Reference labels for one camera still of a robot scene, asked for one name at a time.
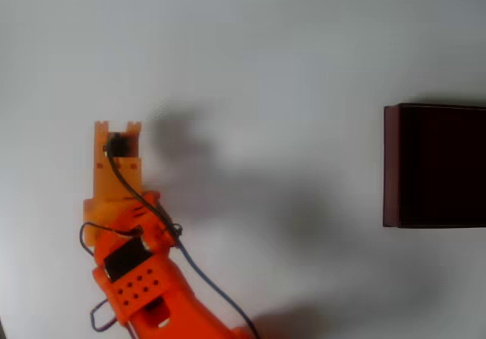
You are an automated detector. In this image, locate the dark blue looped cable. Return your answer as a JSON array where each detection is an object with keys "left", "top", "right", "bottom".
[{"left": 78, "top": 221, "right": 147, "bottom": 258}]

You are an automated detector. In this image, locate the dark servo cable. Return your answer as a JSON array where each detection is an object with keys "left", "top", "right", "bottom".
[{"left": 104, "top": 144, "right": 263, "bottom": 339}]

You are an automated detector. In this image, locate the purple-blue looped cable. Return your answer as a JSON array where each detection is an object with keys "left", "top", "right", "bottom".
[{"left": 90, "top": 299, "right": 134, "bottom": 339}]

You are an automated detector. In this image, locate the dark red cardboard box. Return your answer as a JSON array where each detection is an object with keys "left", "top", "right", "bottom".
[{"left": 382, "top": 103, "right": 486, "bottom": 229}]

